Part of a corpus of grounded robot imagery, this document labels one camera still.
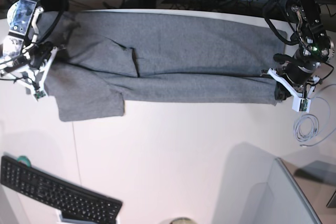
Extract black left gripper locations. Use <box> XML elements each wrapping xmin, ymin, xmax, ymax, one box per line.
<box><xmin>273</xmin><ymin>50</ymin><xmax>318</xmax><ymax>101</ymax></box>

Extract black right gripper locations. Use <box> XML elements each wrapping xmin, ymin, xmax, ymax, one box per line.
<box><xmin>14</xmin><ymin>41</ymin><xmax>54</xmax><ymax>76</ymax></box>

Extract grey t-shirt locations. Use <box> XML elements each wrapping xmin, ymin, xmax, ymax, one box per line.
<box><xmin>46</xmin><ymin>12</ymin><xmax>285</xmax><ymax>122</ymax></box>

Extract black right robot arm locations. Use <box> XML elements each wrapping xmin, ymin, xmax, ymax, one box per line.
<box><xmin>1</xmin><ymin>0</ymin><xmax>69</xmax><ymax>70</ymax></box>

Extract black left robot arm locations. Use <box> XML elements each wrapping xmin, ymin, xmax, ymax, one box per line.
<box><xmin>262</xmin><ymin>0</ymin><xmax>334</xmax><ymax>101</ymax></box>

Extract green tape roll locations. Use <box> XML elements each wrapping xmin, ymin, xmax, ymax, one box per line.
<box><xmin>17</xmin><ymin>156</ymin><xmax>32</xmax><ymax>167</ymax></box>

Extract black computer keyboard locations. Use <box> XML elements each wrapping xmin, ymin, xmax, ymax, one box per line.
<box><xmin>1</xmin><ymin>156</ymin><xmax>123</xmax><ymax>223</ymax></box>

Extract round metallic can top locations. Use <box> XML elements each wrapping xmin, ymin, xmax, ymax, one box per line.
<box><xmin>169</xmin><ymin>217</ymin><xmax>196</xmax><ymax>224</ymax></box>

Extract coiled white cable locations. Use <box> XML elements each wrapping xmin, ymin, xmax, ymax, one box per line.
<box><xmin>293</xmin><ymin>84</ymin><xmax>336</xmax><ymax>148</ymax></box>

